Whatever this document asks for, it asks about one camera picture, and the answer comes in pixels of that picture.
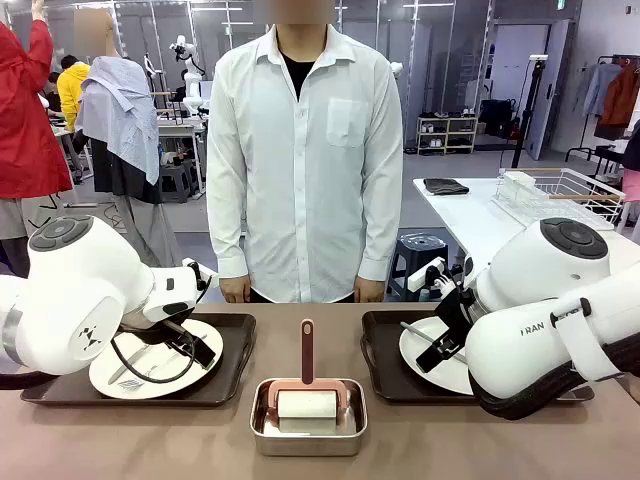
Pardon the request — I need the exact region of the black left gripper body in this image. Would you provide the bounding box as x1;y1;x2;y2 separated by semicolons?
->
142;319;207;351

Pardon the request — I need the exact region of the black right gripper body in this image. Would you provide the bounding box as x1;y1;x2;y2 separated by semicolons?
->
433;287;489;351

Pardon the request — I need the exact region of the dark brown serving tray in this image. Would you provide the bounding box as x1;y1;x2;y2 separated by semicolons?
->
360;309;596;405
19;312;257;407

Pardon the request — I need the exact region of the silver cutlery piece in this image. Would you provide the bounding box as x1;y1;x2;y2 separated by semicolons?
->
399;321;444;344

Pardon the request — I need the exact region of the white round plate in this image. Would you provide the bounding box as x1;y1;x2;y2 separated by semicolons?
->
88;318;225;400
398;315;477;396

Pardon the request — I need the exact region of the pink lint roller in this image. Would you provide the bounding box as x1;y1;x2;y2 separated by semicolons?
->
266;318;354;426

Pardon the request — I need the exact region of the person's right forearm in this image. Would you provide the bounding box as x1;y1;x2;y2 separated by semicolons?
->
207;189;251;281

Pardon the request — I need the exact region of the person's left forearm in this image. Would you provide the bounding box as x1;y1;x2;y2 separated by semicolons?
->
357;189;404;281

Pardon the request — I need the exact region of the person's right hand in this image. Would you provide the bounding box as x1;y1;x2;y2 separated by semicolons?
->
219;275;252;305

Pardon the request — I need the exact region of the person's left hand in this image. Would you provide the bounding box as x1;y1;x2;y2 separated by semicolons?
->
354;277;387;304

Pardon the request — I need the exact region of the dark blue plastic stool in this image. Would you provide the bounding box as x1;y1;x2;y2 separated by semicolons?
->
387;232;449;303

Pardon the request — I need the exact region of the white side table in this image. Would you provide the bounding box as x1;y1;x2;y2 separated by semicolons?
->
412;177;640;281

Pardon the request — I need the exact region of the folded dark cloth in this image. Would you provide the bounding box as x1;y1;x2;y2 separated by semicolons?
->
423;177;471;197

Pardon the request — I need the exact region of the stainless steel rectangular tray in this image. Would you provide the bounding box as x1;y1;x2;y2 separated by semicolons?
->
249;378;369;457

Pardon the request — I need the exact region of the white cutlery holder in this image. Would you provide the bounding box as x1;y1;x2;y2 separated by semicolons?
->
502;170;536;201

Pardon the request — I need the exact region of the small grey stool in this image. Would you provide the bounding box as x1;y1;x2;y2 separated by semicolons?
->
159;162;195;204

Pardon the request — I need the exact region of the wooden shoe rack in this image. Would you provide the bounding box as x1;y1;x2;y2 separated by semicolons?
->
416;115;479;156

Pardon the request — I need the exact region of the person in white shirt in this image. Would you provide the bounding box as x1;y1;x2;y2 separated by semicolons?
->
205;0;404;305

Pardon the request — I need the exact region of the white background workbench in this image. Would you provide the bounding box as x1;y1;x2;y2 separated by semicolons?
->
157;115;209;196

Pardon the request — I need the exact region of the black bag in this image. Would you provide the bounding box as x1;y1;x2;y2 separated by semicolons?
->
479;98;516;139

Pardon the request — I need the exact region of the pink garment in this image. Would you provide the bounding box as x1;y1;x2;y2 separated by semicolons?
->
622;169;640;204

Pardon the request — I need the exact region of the mannequin with striped blue shirt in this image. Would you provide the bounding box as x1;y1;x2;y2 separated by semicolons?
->
74;9;181;271

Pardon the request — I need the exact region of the mannequin with red jacket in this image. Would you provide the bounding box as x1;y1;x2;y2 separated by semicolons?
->
0;0;76;279

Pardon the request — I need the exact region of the person in yellow hoodie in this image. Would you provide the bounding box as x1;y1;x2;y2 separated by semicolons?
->
56;54;92;134

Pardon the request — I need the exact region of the seated person in dark clothes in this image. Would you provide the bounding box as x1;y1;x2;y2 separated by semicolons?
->
44;72;64;117

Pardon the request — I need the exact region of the grey blue hanging shirt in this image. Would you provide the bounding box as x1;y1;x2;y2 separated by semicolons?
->
574;62;621;119

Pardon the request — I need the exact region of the orange hanging jacket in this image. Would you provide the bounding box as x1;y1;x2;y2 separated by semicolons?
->
599;63;640;129

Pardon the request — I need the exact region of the black clothes rack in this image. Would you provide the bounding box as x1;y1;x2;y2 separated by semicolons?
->
564;53;640;162

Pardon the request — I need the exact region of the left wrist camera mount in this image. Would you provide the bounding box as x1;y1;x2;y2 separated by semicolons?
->
182;257;221;304

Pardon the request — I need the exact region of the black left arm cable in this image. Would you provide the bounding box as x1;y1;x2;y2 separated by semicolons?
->
109;324;197;385

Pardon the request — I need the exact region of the black right arm cable sleeve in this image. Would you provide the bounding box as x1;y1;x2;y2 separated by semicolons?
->
472;339;640;421

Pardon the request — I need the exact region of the white wire dish rack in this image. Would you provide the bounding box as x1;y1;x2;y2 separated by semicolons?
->
492;167;626;231

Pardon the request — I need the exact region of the black tripod with camera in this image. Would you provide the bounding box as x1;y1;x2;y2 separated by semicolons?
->
512;53;549;169

